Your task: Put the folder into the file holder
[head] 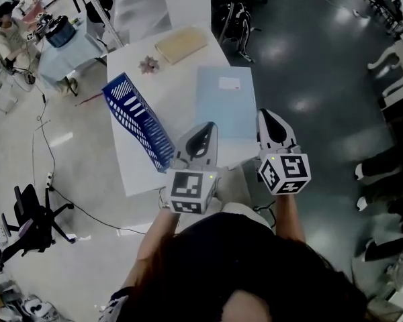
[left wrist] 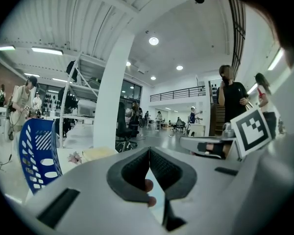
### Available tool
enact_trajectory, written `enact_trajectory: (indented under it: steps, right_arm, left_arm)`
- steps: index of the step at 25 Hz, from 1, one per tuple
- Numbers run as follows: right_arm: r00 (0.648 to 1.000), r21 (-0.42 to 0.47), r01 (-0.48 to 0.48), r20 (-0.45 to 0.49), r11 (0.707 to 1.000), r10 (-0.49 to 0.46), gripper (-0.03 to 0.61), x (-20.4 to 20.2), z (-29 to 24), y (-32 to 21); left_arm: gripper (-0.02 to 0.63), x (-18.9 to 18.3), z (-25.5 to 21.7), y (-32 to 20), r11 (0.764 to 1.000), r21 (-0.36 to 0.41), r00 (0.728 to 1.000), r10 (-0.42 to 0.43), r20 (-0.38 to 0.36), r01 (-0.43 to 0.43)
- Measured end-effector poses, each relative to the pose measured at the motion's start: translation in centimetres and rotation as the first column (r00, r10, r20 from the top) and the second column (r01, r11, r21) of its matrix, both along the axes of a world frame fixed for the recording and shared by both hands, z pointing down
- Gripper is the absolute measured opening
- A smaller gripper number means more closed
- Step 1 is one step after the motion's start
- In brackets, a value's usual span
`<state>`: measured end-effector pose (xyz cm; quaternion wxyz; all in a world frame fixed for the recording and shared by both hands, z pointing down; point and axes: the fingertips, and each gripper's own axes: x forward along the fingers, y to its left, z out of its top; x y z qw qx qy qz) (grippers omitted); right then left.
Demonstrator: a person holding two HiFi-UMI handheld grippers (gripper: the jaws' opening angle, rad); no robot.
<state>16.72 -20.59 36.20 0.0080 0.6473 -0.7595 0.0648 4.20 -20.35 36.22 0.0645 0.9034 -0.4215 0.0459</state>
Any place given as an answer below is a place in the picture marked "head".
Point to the tan paper folder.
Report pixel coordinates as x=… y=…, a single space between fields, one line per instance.
x=181 y=44

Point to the pink cloth table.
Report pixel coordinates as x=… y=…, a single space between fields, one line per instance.
x=32 y=15

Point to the black white-striped backpack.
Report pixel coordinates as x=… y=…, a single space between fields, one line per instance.
x=236 y=25

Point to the white curved-leg table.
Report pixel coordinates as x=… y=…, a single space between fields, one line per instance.
x=394 y=54

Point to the dark blue round pot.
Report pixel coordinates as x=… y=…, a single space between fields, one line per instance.
x=60 y=34

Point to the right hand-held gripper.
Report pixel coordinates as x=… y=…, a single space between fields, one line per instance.
x=289 y=171

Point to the person's left forearm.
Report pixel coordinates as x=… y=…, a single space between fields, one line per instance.
x=156 y=237

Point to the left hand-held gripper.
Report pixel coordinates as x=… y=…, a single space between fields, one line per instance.
x=186 y=188

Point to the black office chair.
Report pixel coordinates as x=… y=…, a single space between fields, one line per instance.
x=33 y=226

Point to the table with light blue cloth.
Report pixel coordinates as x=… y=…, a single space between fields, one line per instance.
x=77 y=55

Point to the person's dark top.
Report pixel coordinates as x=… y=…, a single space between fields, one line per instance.
x=221 y=243

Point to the white power strip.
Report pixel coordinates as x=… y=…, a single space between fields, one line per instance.
x=49 y=179

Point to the light blue folder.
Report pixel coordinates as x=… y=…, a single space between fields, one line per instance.
x=221 y=112

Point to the person's right forearm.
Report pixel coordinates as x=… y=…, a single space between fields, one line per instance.
x=289 y=220

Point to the blue plastic file holder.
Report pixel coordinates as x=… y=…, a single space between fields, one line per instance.
x=137 y=119

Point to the pink paper flower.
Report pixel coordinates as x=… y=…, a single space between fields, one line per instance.
x=149 y=65

